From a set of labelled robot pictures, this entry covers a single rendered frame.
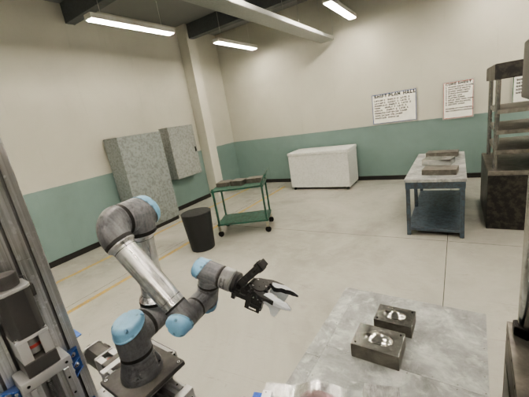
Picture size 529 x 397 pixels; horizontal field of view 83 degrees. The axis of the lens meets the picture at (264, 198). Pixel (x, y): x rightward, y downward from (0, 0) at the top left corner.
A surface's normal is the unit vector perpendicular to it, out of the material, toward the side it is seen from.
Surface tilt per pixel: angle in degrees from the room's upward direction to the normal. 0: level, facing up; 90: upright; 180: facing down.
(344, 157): 90
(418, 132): 90
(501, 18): 90
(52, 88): 90
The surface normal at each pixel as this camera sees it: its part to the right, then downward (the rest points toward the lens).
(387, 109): -0.51, 0.30
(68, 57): 0.84, 0.01
